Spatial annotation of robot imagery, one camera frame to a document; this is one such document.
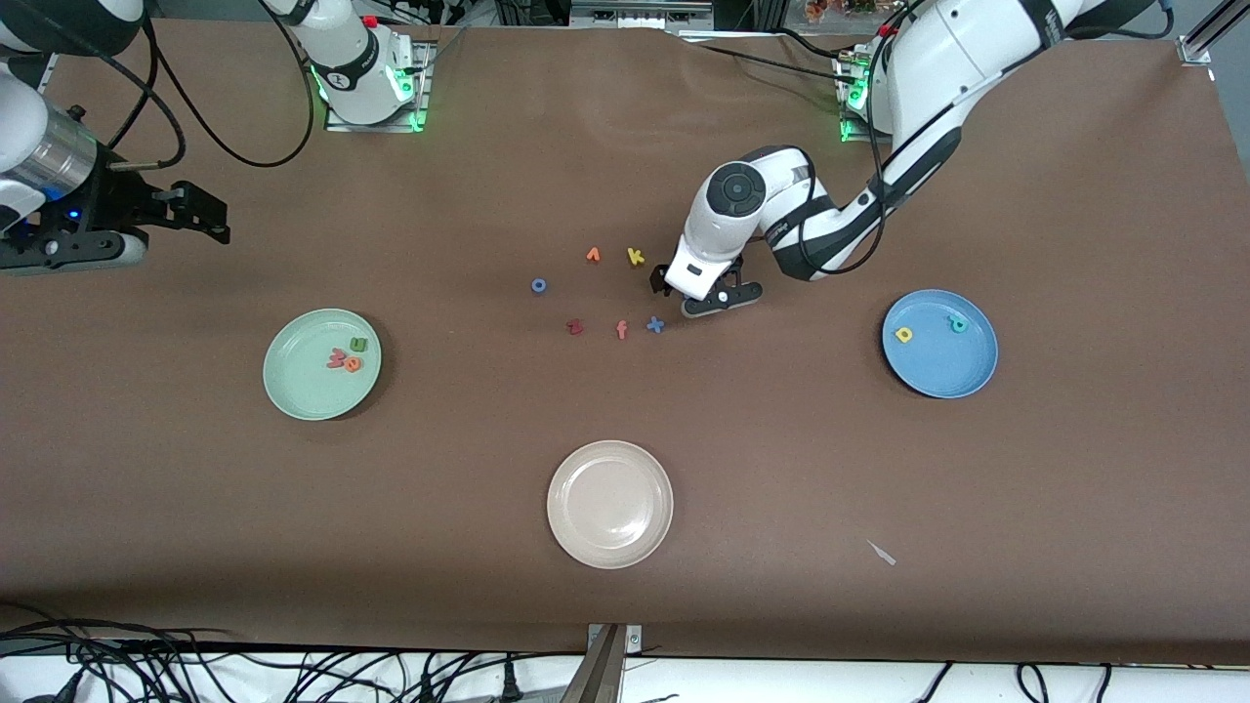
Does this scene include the light green plate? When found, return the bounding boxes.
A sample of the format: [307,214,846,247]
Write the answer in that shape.
[262,308,384,422]

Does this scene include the beige plate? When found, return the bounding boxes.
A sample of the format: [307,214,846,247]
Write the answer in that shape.
[546,439,676,571]

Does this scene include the blue plate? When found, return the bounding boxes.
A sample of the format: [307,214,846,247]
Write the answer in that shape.
[881,288,1000,400]

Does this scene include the grey power strip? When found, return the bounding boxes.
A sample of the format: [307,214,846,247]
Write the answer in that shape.
[569,0,716,28]

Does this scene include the brown table cover sheet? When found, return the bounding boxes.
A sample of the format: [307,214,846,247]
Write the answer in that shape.
[0,18,1250,665]

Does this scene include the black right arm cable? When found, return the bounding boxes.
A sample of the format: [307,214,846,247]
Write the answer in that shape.
[98,0,315,177]

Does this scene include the thin black table cable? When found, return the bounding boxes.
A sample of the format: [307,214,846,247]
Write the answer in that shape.
[684,37,860,87]
[767,27,860,62]

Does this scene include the metal table edge bracket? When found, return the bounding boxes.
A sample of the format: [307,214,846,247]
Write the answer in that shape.
[562,623,644,703]

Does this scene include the tangled black cables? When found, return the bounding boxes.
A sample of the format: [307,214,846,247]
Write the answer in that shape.
[0,603,587,703]

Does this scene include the aluminium frame profile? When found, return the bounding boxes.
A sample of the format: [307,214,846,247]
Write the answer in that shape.
[1177,0,1250,67]

